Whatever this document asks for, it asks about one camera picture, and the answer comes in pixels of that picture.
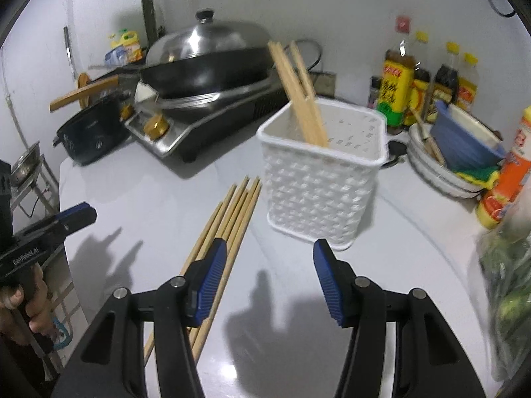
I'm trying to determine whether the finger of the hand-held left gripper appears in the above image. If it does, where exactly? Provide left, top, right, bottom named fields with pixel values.
left=12, top=202, right=99, bottom=254

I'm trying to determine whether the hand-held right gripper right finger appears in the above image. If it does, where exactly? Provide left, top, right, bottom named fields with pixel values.
left=313, top=238, right=486, bottom=398

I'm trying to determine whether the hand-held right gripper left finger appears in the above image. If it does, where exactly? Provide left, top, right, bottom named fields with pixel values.
left=52, top=238, right=228, bottom=398

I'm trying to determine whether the pile of wooden chopsticks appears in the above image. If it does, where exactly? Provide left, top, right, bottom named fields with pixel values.
left=143, top=176, right=263, bottom=364

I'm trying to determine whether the white plastic basket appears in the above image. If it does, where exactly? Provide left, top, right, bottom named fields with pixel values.
left=256, top=96, right=389, bottom=252

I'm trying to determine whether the person's left hand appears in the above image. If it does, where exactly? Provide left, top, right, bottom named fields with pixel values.
left=0, top=266, right=56, bottom=343

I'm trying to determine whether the metal rack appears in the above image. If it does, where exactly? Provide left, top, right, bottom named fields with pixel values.
left=7, top=153, right=64, bottom=233

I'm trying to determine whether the steel bowl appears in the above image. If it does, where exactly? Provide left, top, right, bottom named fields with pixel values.
left=10, top=140, right=42, bottom=188

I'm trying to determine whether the dark blue electric pot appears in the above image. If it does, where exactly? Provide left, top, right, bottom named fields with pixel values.
left=52, top=93, right=134, bottom=166

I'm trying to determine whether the brown wooden spatula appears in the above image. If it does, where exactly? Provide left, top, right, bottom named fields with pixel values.
left=77, top=72, right=94, bottom=109

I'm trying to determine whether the white crumpled paper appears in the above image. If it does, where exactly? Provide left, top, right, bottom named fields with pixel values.
left=135, top=82, right=160, bottom=103

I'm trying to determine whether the stack of white bowls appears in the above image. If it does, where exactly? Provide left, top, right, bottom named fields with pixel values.
left=406, top=122, right=495, bottom=200

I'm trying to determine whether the induction cooker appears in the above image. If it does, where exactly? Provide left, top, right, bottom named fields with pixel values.
left=123, top=70, right=292, bottom=163

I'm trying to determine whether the blue packet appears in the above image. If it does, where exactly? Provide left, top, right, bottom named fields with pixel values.
left=104, top=47, right=126, bottom=68

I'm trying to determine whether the yellow green sponge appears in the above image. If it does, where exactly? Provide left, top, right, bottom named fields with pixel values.
left=454, top=165, right=501, bottom=190

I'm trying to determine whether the clear plastic bag of vegetables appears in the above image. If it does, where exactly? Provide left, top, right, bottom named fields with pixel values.
left=476, top=206, right=531, bottom=383

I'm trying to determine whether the small black jar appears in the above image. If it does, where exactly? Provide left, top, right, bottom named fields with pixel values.
left=367, top=75, right=383, bottom=109

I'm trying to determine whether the blue bowl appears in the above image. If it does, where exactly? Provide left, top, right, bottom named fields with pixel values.
left=429, top=100, right=507, bottom=172

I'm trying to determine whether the orange squeeze bottle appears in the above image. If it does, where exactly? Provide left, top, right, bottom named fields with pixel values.
left=476, top=105, right=531, bottom=230

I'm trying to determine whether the dark sauce bottle yellow cap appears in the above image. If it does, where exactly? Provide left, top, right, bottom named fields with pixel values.
left=430, top=41, right=460, bottom=111
left=409, top=31, right=433, bottom=128

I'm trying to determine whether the steel wok lid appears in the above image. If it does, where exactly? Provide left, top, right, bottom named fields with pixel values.
left=145, top=8, right=273, bottom=68

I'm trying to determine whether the dark vertical pipe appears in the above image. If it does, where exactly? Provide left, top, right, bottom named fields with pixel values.
left=138, top=0, right=161, bottom=51

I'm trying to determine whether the yellow label bottle yellow cap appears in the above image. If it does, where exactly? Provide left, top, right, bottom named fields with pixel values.
left=455, top=52, right=481, bottom=113

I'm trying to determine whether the blue cord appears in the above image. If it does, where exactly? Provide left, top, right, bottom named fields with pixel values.
left=49, top=318, right=70, bottom=346

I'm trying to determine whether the metal wall rod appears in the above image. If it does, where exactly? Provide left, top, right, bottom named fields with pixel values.
left=62, top=26, right=78, bottom=76

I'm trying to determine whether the wooden utensil handle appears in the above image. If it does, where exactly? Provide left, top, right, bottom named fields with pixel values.
left=410, top=107, right=447, bottom=167

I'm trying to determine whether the black wok with handle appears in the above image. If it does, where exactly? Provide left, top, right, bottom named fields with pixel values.
left=49, top=44, right=277, bottom=113

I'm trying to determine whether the black wall power cable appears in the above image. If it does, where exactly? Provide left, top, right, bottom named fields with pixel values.
left=485, top=0, right=518, bottom=18

